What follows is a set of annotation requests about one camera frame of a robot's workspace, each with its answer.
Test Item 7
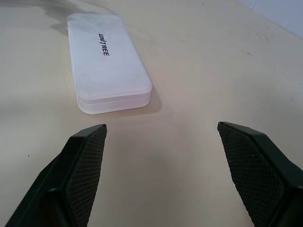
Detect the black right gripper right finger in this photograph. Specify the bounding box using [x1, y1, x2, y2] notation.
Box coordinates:
[217, 122, 303, 227]

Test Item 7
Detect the white plastic Unitree box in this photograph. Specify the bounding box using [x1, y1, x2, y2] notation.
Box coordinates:
[67, 13, 152, 115]

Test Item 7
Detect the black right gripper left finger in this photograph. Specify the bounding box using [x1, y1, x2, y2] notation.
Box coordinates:
[4, 123, 108, 227]

